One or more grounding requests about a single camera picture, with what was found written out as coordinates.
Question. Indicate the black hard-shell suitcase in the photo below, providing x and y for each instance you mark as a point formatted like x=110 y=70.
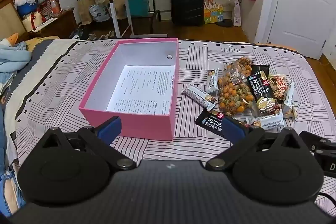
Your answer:
x=187 y=2

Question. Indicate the blue and white plastic bag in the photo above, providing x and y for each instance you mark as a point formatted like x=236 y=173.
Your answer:
x=99 y=12

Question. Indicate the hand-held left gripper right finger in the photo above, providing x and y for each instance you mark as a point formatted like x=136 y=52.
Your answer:
x=235 y=131

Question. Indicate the pink cardboard box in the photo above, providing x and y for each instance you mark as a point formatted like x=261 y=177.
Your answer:
x=136 y=121

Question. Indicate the yellow bag with red ribbon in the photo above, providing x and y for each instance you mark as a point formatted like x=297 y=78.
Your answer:
x=31 y=20

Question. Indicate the white paper bag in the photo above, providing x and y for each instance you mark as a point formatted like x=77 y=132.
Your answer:
x=237 y=15

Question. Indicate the red gift bag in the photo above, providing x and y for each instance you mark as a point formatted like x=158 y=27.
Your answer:
x=47 y=6

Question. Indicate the printed paper sheet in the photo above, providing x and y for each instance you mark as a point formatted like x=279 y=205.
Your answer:
x=147 y=90

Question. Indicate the white plush duck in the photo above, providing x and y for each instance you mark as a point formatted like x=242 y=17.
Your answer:
x=8 y=39

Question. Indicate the colourful cartoon box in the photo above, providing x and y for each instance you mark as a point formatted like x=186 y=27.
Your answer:
x=213 y=13

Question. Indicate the clear bag of coated peanuts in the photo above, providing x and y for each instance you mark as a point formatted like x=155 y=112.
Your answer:
x=233 y=96
x=242 y=65

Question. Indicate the black cracker packet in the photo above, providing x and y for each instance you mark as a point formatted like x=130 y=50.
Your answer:
x=210 y=120
x=262 y=90

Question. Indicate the white snack bar packet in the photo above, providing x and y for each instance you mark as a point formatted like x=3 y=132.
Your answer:
x=200 y=96
x=288 y=98
x=267 y=123
x=213 y=79

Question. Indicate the red and beige snack packet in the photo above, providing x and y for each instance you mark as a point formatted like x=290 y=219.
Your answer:
x=279 y=86

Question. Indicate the light blue blanket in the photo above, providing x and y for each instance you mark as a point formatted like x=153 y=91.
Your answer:
x=13 y=57

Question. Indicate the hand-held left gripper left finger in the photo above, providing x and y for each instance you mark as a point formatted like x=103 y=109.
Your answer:
x=110 y=130

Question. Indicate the wooden bed headboard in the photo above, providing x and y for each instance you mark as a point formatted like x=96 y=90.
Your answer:
x=8 y=11

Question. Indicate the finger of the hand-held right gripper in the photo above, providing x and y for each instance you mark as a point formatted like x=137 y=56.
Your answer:
x=319 y=140

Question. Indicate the brown paper bag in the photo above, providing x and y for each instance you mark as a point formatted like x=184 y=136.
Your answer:
x=85 y=10

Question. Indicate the white door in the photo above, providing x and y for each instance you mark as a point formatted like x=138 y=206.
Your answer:
x=302 y=8

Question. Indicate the wooden nightstand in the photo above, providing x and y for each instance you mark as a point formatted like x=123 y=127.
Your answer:
x=59 y=23

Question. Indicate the blue bowl of plush toys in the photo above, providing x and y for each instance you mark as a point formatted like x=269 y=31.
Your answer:
x=26 y=2

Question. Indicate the teal shopping bag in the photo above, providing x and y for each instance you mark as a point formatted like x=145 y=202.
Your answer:
x=137 y=5

